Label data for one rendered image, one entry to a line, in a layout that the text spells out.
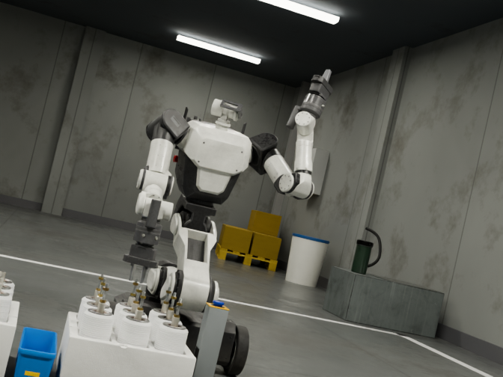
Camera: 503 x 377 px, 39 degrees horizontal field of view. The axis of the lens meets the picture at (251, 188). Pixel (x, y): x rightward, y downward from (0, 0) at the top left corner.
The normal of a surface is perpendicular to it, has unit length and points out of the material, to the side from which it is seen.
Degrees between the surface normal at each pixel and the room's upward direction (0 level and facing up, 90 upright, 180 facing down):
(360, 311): 90
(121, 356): 90
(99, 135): 90
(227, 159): 101
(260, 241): 90
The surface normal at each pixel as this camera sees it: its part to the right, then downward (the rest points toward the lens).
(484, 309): -0.94, -0.23
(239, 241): 0.04, -0.04
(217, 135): 0.41, -0.51
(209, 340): 0.25, 0.02
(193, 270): 0.34, -0.76
